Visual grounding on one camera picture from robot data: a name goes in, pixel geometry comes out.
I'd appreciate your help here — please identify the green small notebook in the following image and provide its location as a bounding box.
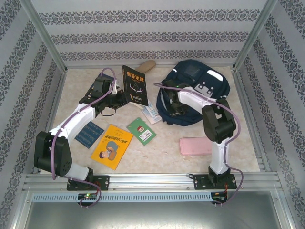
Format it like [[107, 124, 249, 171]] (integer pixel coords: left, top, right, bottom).
[[125, 117, 158, 146]]

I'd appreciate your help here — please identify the aluminium mounting rail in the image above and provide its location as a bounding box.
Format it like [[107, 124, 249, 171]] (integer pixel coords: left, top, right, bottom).
[[22, 173, 280, 191]]

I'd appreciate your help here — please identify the right aluminium side rail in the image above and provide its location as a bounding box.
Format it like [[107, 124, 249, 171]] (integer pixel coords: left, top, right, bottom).
[[232, 70, 271, 172]]

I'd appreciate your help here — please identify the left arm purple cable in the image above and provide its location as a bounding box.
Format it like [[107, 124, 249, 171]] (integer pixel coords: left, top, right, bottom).
[[51, 67, 117, 209]]

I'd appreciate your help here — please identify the right small circuit board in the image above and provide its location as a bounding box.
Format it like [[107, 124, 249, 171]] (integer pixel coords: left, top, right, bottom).
[[212, 192, 228, 203]]

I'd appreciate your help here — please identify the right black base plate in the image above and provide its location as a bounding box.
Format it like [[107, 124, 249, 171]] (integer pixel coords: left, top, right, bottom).
[[193, 174, 237, 191]]

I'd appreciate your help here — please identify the small circuit board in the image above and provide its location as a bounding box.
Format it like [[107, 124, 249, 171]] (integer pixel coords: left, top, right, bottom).
[[212, 192, 228, 203], [78, 193, 98, 200]]

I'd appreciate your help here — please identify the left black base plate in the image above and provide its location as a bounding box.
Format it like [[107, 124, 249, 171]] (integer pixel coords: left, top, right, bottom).
[[66, 175, 110, 191]]

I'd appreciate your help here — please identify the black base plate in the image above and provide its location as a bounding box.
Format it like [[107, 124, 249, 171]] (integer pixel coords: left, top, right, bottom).
[[193, 174, 237, 191], [66, 175, 110, 191]]

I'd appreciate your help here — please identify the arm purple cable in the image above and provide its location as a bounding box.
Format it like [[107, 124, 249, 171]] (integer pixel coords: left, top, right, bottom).
[[154, 82, 244, 208], [51, 67, 117, 209]]

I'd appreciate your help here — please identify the yellow cartoon cover book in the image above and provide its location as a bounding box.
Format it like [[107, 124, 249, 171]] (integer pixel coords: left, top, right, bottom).
[[91, 124, 133, 170]]

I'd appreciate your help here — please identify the left aluminium side rail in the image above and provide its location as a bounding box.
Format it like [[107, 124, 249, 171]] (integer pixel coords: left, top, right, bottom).
[[33, 71, 67, 174]]

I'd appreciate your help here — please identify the aluminium side rail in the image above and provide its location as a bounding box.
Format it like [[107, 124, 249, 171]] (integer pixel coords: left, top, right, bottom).
[[33, 71, 67, 174], [232, 70, 271, 172]]

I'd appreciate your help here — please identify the left aluminium frame post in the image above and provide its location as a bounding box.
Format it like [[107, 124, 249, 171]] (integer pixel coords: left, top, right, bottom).
[[20, 0, 69, 72]]

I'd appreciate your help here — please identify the black book with yellow title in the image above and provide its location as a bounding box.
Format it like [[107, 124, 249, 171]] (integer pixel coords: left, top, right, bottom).
[[122, 64, 150, 107]]

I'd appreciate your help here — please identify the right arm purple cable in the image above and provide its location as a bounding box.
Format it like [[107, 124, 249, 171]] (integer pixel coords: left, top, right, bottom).
[[154, 82, 244, 208]]

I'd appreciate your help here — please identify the left small circuit board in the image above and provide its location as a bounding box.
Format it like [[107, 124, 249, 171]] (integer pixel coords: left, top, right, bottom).
[[78, 193, 98, 200]]

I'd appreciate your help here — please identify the tan glasses case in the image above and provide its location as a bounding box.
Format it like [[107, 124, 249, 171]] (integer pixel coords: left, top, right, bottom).
[[139, 60, 157, 73]]

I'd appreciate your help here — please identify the clear plastic blue mask pack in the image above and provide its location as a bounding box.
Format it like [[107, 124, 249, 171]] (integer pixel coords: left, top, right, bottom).
[[140, 99, 163, 125]]

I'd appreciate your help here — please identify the aluminium frame post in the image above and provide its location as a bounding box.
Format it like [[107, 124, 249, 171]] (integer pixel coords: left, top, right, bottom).
[[232, 0, 278, 71], [20, 0, 69, 72]]

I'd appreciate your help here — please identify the navy blue backpack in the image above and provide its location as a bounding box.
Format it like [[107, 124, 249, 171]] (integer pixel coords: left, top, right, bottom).
[[156, 60, 231, 126]]

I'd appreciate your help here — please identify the blue patterned thin notebook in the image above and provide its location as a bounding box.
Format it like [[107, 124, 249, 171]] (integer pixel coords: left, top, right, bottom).
[[74, 121, 105, 149]]

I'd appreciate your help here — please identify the slotted grey cable duct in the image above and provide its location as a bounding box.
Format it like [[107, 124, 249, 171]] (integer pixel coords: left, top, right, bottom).
[[32, 192, 213, 203]]

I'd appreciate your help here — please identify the pink pencil case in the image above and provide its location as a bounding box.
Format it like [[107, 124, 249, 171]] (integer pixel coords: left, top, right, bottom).
[[179, 137, 214, 157]]

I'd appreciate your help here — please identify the aluminium back rail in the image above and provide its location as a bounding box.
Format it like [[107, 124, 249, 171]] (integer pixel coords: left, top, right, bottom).
[[65, 63, 235, 70]]

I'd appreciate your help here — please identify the right aluminium frame post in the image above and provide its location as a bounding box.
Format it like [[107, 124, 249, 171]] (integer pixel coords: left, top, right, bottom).
[[232, 0, 278, 71]]

